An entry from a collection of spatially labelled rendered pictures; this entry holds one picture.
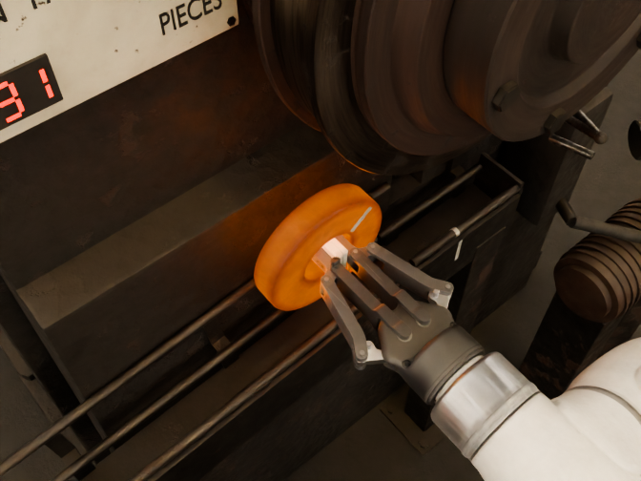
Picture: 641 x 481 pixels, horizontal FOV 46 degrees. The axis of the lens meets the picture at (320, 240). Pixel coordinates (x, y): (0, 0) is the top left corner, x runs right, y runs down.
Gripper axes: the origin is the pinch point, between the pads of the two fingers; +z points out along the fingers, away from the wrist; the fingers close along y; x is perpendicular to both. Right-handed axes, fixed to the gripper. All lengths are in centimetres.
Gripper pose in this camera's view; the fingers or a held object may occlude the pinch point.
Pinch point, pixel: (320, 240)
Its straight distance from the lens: 78.4
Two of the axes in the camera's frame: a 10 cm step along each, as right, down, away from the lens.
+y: 7.7, -5.2, 3.8
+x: 0.3, -5.6, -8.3
